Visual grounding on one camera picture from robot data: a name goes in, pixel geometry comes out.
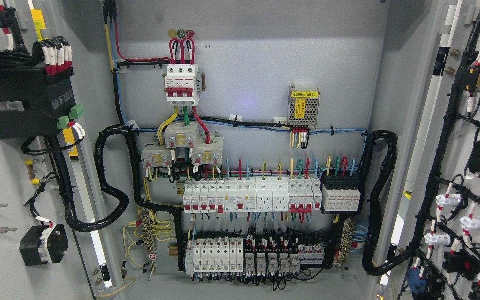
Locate black surge protector block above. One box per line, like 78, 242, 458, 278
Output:
321, 173, 363, 216

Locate grey current transformers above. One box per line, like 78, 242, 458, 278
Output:
141, 121, 223, 170

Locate grey cabinet door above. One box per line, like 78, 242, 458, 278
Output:
362, 0, 480, 300
0, 0, 128, 300

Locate metal mesh power supply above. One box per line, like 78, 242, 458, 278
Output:
287, 85, 320, 128

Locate black rotary selector switch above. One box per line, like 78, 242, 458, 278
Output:
19, 224, 68, 266

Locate black left cable loom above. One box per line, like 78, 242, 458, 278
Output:
63, 124, 182, 233

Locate black digital power meter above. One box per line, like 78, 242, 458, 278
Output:
0, 64, 84, 139

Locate white breaker and socket row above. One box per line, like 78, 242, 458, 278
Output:
183, 175, 322, 213

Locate lower relay terminal row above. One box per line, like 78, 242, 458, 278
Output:
184, 227, 325, 283

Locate white main circuit breaker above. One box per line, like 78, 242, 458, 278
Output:
164, 64, 200, 106

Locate yellow terminal post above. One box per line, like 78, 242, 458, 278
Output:
25, 158, 55, 186

